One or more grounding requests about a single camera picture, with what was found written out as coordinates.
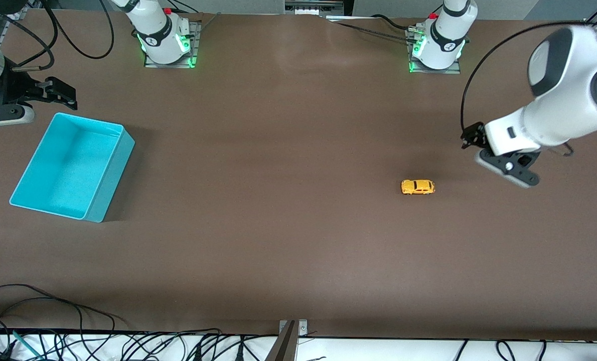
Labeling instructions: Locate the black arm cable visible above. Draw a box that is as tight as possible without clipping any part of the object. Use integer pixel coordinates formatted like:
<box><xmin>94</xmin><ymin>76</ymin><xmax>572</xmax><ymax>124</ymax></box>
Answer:
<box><xmin>460</xmin><ymin>20</ymin><xmax>597</xmax><ymax>136</ymax></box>
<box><xmin>0</xmin><ymin>8</ymin><xmax>56</xmax><ymax>72</ymax></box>
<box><xmin>40</xmin><ymin>0</ymin><xmax>115</xmax><ymax>60</ymax></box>

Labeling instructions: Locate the black base supply cable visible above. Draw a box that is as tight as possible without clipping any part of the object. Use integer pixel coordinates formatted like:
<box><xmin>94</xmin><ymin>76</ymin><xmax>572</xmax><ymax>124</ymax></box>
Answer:
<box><xmin>324</xmin><ymin>14</ymin><xmax>419</xmax><ymax>45</ymax></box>

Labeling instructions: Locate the turquoise plastic bin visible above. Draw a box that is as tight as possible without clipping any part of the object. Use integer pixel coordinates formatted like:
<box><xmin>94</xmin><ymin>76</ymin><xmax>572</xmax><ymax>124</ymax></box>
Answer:
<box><xmin>9</xmin><ymin>112</ymin><xmax>135</xmax><ymax>223</ymax></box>

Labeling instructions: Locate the grey power strip device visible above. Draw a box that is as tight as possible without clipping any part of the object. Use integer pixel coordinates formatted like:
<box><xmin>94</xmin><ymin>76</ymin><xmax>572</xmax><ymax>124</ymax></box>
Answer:
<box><xmin>284</xmin><ymin>0</ymin><xmax>347</xmax><ymax>16</ymax></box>

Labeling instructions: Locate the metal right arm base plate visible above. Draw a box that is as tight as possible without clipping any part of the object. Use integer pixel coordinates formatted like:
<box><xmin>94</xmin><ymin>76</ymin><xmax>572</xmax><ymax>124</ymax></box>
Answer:
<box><xmin>144</xmin><ymin>20</ymin><xmax>202</xmax><ymax>69</ymax></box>

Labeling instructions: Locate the long black looped cable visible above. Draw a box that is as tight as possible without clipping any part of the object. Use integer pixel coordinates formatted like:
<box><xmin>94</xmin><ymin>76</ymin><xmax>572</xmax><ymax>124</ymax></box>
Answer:
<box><xmin>0</xmin><ymin>284</ymin><xmax>128</xmax><ymax>332</ymax></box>

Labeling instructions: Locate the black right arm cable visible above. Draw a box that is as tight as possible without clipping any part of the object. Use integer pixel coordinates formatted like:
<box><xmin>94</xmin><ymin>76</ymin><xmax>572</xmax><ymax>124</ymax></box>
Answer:
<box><xmin>0</xmin><ymin>8</ymin><xmax>56</xmax><ymax>72</ymax></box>
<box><xmin>40</xmin><ymin>0</ymin><xmax>115</xmax><ymax>60</ymax></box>

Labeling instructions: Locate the dark angled metal bar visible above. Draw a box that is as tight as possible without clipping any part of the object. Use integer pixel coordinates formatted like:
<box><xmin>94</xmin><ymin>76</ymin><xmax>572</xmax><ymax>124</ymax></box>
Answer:
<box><xmin>265</xmin><ymin>321</ymin><xmax>297</xmax><ymax>361</ymax></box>

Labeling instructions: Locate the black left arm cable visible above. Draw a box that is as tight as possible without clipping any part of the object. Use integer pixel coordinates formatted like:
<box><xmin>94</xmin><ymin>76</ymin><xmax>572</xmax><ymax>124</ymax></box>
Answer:
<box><xmin>460</xmin><ymin>20</ymin><xmax>597</xmax><ymax>136</ymax></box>

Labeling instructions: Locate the small metal bracket plate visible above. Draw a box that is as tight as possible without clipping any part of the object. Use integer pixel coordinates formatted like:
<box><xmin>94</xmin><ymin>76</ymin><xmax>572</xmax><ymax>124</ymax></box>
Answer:
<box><xmin>279</xmin><ymin>319</ymin><xmax>308</xmax><ymax>337</ymax></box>

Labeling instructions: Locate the yellow beetle toy car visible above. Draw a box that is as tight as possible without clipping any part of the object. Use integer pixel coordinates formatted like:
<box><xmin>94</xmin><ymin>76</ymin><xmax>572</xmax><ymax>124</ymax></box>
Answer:
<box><xmin>401</xmin><ymin>179</ymin><xmax>435</xmax><ymax>196</ymax></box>

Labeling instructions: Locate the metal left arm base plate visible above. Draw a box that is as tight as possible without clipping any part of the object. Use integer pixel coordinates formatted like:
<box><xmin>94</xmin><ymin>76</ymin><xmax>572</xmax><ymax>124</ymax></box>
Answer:
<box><xmin>408</xmin><ymin>28</ymin><xmax>463</xmax><ymax>75</ymax></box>

